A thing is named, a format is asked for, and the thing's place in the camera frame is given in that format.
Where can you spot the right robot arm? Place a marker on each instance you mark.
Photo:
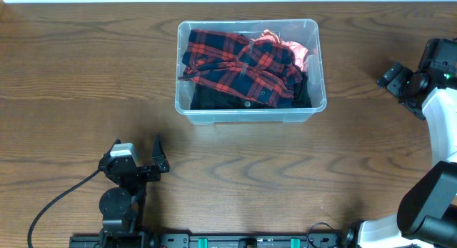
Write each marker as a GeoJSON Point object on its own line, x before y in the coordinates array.
{"type": "Point", "coordinates": [426, 216]}

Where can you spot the black garment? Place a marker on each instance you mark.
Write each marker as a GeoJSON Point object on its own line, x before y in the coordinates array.
{"type": "Point", "coordinates": [205, 98]}

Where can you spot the clear plastic storage bin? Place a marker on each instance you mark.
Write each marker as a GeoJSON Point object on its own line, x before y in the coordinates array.
{"type": "Point", "coordinates": [303, 31]}

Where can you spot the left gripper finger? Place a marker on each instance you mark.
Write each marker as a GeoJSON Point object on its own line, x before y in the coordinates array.
{"type": "Point", "coordinates": [107, 154]}
{"type": "Point", "coordinates": [159, 157]}

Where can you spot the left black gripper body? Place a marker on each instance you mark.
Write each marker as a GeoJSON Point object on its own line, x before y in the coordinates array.
{"type": "Point", "coordinates": [141, 170]}

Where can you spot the black mounting rail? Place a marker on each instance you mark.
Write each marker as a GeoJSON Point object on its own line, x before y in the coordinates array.
{"type": "Point", "coordinates": [208, 241]}

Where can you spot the pink garment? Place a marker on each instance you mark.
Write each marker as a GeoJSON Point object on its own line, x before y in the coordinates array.
{"type": "Point", "coordinates": [300, 52]}

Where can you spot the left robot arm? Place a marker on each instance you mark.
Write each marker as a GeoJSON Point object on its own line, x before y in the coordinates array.
{"type": "Point", "coordinates": [122, 206]}

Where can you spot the red navy plaid shirt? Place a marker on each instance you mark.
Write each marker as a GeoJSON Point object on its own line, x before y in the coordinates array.
{"type": "Point", "coordinates": [257, 70]}

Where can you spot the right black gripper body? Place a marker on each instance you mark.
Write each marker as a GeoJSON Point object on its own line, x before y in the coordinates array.
{"type": "Point", "coordinates": [403, 86]}

